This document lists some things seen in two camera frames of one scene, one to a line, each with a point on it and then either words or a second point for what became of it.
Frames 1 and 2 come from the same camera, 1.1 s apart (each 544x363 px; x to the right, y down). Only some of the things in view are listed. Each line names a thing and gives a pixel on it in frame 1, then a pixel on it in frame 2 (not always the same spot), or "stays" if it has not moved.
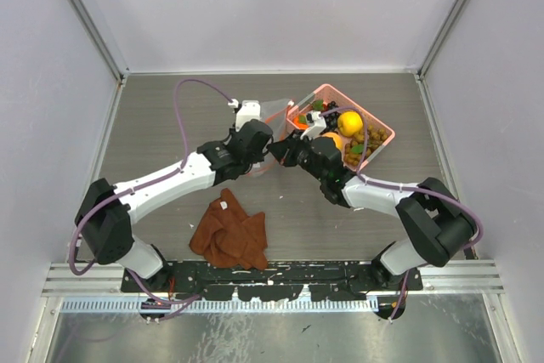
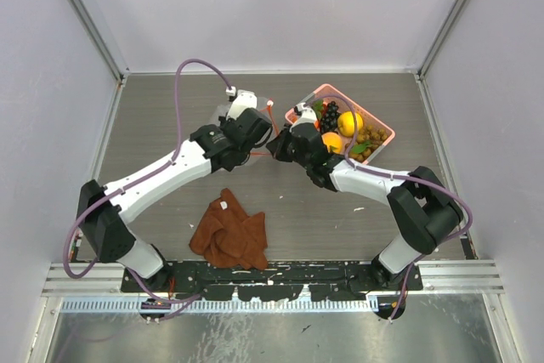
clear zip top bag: (273, 115) to (256, 158)
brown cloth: (227, 237) stays
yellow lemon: (349, 123) stays
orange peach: (336, 138) stays
